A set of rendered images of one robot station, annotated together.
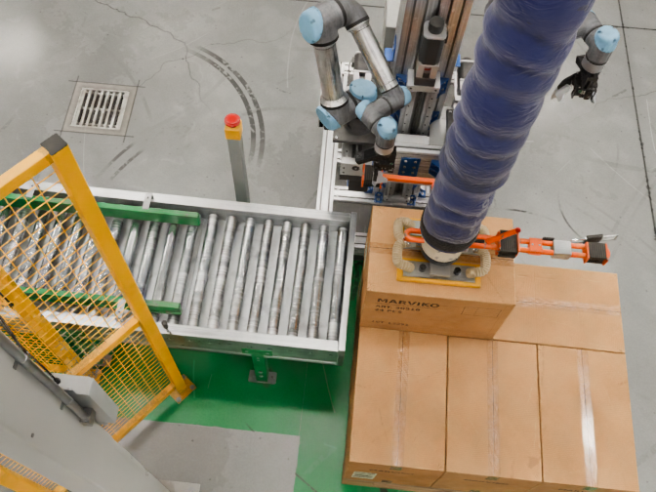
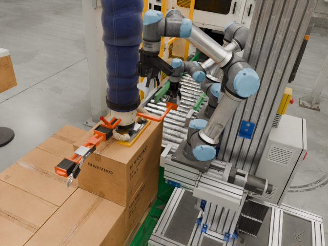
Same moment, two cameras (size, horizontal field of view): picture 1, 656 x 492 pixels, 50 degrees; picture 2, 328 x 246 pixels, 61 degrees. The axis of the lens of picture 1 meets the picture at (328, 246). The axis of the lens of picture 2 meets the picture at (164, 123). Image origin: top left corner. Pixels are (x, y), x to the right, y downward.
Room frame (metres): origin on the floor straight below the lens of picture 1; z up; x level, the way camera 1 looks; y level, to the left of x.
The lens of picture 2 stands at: (2.16, -1.89, 2.13)
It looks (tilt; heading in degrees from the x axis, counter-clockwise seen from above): 34 degrees down; 109
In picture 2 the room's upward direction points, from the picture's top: 5 degrees clockwise
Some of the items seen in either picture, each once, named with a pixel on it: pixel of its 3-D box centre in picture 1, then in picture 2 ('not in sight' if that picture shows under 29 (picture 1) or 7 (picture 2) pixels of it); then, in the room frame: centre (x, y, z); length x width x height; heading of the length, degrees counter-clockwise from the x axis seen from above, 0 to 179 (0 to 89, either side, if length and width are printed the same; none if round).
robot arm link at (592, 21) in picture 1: (582, 24); (176, 26); (1.79, -0.78, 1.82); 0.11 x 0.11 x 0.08; 26
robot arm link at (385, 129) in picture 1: (386, 132); (176, 67); (1.62, -0.18, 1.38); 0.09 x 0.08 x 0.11; 41
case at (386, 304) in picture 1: (433, 273); (122, 151); (1.36, -0.47, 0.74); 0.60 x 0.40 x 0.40; 89
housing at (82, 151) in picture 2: (560, 249); (82, 153); (1.35, -0.92, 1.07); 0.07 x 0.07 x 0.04; 89
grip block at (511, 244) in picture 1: (507, 243); (103, 132); (1.35, -0.71, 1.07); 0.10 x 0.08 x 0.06; 179
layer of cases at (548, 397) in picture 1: (481, 374); (70, 200); (1.05, -0.77, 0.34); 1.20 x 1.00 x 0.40; 89
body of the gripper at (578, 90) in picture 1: (586, 79); (149, 63); (1.70, -0.84, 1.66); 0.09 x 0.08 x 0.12; 0
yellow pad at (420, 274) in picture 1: (438, 270); not in sight; (1.26, -0.45, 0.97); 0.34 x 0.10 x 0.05; 89
